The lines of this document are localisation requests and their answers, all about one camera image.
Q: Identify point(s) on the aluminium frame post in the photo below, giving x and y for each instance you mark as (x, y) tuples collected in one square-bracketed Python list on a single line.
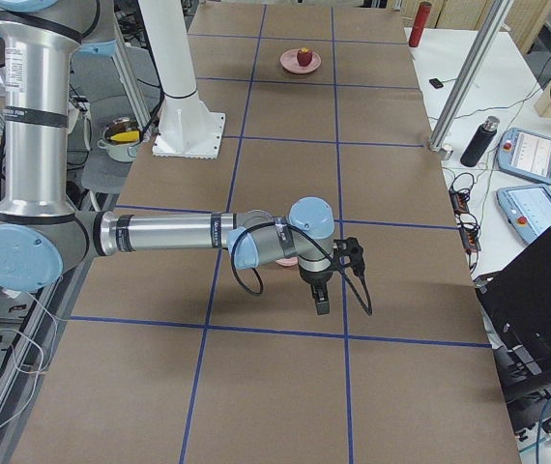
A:
[(481, 45)]

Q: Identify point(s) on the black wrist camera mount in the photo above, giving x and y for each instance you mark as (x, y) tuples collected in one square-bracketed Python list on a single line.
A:
[(349, 255)]

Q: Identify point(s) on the orange black usb hub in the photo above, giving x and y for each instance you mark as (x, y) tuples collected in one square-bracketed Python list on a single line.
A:
[(467, 224)]

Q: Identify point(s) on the black laptop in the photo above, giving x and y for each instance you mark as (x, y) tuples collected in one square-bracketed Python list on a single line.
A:
[(518, 299)]

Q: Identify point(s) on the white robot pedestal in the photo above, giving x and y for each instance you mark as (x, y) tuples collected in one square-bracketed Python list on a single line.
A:
[(187, 128)]

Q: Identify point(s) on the red water bottle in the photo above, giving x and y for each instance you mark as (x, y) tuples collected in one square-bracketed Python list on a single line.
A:
[(419, 22)]

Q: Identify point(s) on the pink bowl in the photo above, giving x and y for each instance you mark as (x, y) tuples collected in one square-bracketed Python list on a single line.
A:
[(287, 262)]

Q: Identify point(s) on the blue teach pendant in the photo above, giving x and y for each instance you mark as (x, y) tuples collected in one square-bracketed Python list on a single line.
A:
[(527, 209), (525, 154)]

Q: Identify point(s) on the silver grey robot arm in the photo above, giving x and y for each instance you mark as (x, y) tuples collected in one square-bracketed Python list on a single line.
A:
[(43, 236)]

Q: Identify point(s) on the red apple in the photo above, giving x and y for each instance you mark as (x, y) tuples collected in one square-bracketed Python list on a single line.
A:
[(304, 56)]

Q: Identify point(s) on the white pot with corn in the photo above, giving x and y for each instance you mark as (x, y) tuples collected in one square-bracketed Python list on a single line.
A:
[(120, 139)]

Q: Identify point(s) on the pink plate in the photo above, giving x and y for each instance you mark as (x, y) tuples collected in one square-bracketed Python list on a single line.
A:
[(288, 61)]

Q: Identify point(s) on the small black device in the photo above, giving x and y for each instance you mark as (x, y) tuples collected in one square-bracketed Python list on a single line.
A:
[(436, 83)]

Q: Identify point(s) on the lower blue teach pendant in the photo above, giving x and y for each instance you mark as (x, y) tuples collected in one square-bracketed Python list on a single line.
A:
[(527, 209)]

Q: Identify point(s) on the black water bottle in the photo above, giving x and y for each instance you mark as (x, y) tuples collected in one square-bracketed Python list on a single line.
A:
[(480, 142)]

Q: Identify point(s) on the upper blue teach pendant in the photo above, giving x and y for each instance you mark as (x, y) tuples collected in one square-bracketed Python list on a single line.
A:
[(525, 154)]

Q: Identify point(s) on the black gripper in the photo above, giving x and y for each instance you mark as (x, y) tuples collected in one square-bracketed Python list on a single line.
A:
[(316, 278)]

